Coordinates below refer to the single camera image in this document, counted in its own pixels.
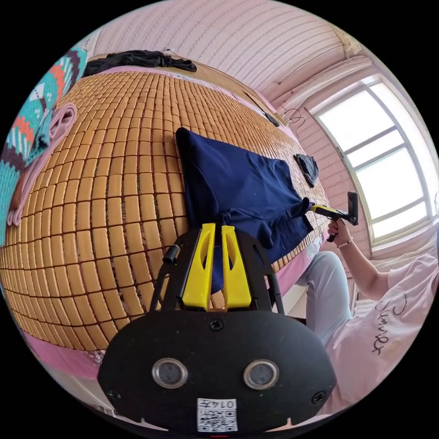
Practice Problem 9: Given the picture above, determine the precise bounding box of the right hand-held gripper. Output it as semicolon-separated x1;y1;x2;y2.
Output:
310;204;359;243

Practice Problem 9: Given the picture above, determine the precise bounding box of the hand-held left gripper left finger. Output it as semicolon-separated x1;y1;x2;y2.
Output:
181;223;217;308

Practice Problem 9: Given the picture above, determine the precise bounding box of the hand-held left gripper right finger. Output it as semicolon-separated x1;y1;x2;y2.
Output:
221;225;255;310

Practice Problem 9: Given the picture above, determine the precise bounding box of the dark blue short sleeve shirt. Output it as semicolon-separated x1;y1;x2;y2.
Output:
175;127;315;295

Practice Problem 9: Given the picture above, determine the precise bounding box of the person's right forearm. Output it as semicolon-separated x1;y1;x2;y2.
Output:
337;238;395;300

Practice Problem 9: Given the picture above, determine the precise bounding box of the person's right hand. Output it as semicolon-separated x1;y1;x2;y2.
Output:
327;219;354;248

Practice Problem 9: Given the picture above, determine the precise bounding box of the small black garment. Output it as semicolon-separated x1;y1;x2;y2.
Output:
294;153;320;188

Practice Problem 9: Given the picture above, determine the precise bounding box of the window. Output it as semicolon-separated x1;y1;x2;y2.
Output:
307;74;439;248

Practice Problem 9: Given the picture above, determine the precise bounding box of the bed with woven bamboo mat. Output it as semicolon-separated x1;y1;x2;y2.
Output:
0;51;331;380

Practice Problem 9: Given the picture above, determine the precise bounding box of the person's body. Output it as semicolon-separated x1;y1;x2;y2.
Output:
294;250;439;416

